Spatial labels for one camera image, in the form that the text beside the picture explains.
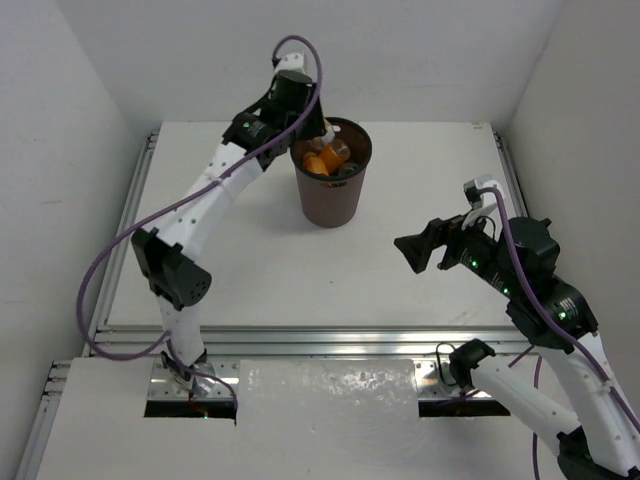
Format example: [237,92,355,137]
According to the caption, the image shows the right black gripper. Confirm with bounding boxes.
[394,200,518,295]

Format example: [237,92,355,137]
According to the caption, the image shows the clear bottle yellow cap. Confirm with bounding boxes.
[307,118,335,152]

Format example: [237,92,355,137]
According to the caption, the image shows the orange bottle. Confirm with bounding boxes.
[302,152,329,176]
[319,139,351,174]

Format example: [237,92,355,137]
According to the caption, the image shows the clear bottle black cap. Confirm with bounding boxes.
[337,161,360,176]

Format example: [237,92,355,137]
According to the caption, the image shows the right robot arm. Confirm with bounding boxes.
[394,215,639,479]

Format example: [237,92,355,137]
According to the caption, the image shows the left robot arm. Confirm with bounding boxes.
[131,70,326,386]

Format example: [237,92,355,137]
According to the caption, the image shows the dark brown plastic bin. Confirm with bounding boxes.
[290,117,372,228]

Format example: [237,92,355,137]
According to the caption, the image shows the white foam cover sheet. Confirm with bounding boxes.
[237,359,419,435]

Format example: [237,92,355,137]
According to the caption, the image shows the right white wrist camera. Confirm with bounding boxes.
[462,174,504,230]

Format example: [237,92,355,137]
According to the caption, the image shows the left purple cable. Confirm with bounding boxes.
[74,34,326,406]

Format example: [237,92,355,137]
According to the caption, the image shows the aluminium table frame rail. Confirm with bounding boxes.
[18,122,532,479]

